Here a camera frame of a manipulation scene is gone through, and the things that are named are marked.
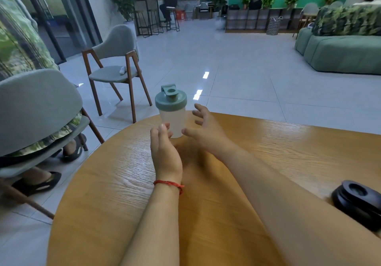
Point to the person's right hand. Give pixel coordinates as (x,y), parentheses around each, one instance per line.
(210,135)

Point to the person's left hand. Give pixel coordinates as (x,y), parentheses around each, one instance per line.
(165,155)

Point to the person's left fingers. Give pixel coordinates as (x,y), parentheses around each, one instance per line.
(164,128)

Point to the person's right thumb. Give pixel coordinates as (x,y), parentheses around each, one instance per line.
(190,133)

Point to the clear shaker bottle green lid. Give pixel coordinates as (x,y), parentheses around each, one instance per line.
(173,111)

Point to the person's left forearm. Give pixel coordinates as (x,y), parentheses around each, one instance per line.
(157,221)

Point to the person's right forearm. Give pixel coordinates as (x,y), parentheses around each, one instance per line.
(282,215)

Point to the small white object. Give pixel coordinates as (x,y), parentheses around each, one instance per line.
(122,71)

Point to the grey chair wooden legs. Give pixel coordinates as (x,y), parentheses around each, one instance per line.
(117,51)
(32,108)
(308,13)

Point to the black metal bar stool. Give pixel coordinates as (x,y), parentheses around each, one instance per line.
(140,17)
(154,16)
(172,14)

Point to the red box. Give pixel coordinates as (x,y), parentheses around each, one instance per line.
(180,15)

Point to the bar counter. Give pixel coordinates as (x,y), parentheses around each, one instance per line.
(190,2)

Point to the long wooden planter shelf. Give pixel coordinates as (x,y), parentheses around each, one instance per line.
(253,20)

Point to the green sofa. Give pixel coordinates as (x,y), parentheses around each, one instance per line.
(342,51)

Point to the black round case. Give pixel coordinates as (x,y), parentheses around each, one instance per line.
(358,199)

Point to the camouflage print blanket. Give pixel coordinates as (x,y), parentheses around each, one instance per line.
(348,19)

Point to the glass door black frame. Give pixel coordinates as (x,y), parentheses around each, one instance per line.
(59,13)

